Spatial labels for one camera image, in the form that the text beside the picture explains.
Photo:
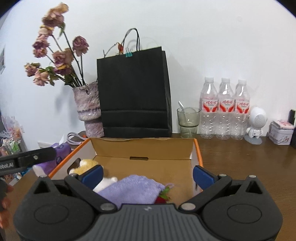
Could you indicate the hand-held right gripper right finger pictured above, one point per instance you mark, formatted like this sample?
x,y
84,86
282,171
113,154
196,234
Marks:
x,y
203,178

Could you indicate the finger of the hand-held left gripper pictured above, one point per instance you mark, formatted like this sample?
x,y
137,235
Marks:
x,y
37,157

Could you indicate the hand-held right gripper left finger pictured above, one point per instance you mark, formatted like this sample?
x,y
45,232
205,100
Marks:
x,y
92,177

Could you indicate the purple knitted cloth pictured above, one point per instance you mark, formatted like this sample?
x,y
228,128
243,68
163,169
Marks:
x,y
134,187

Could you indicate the orange cardboard box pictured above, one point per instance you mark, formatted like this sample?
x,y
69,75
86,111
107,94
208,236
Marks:
x,y
150,169

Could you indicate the person's left hand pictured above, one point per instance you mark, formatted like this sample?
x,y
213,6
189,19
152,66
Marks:
x,y
5,205

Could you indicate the white ribbed panel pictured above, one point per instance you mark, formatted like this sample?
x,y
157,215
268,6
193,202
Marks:
x,y
45,144

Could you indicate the yellow and white plush toy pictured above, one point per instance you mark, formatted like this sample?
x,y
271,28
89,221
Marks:
x,y
86,163

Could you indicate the rack of colourful packets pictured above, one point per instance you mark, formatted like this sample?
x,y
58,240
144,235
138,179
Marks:
x,y
12,143

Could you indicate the purple tissue box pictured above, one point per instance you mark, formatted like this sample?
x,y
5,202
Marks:
x,y
62,150

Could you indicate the red strawberry toy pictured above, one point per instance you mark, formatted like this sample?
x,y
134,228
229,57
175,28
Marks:
x,y
161,199

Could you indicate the grey glass cup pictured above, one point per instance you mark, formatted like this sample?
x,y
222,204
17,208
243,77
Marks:
x,y
188,125

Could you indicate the red label water bottle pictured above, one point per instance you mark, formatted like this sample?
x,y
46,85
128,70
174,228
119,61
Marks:
x,y
241,115
208,115
225,115

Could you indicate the purple mottled vase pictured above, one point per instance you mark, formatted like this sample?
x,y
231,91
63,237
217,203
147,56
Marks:
x,y
89,104

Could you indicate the clear plastic spoon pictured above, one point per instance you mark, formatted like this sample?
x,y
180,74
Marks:
x,y
181,106

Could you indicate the white robot figure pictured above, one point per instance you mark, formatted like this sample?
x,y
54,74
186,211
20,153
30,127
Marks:
x,y
257,118

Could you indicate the black paper bag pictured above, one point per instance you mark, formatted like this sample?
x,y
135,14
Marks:
x,y
134,92

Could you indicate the dried rose bouquet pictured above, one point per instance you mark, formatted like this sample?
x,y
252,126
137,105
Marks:
x,y
61,56

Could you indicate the small black box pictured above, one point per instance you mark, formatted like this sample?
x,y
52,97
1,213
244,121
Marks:
x,y
292,117

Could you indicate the teal binder clip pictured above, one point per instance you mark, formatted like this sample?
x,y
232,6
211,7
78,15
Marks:
x,y
128,54

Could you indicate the orange clip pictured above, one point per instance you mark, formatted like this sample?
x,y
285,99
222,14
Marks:
x,y
120,48

